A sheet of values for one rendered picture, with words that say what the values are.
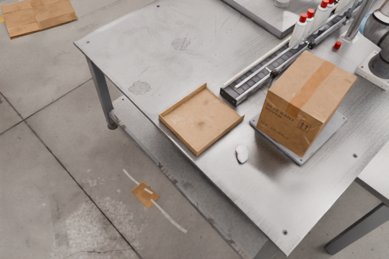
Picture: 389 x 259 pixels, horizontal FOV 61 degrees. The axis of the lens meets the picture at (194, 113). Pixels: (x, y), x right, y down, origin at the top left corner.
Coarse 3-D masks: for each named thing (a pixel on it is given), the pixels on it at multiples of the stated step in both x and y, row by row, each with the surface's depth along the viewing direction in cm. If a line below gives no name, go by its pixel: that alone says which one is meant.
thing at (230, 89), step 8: (336, 16) 195; (344, 16) 195; (328, 24) 190; (320, 32) 186; (312, 40) 182; (280, 48) 178; (272, 56) 174; (288, 56) 174; (264, 64) 170; (272, 64) 170; (280, 64) 171; (248, 72) 166; (264, 72) 167; (240, 80) 163; (256, 80) 163; (224, 88) 160; (232, 88) 160; (240, 88) 160; (248, 88) 160; (232, 96) 157
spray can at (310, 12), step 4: (308, 12) 164; (312, 12) 164; (308, 16) 166; (312, 16) 166; (308, 20) 166; (312, 20) 167; (308, 24) 168; (308, 28) 170; (304, 32) 172; (308, 32) 174; (300, 44) 179
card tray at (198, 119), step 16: (192, 96) 162; (208, 96) 163; (176, 112) 156; (192, 112) 156; (208, 112) 157; (224, 112) 157; (176, 128) 151; (192, 128) 151; (208, 128) 151; (224, 128) 152; (192, 144) 146; (208, 144) 144
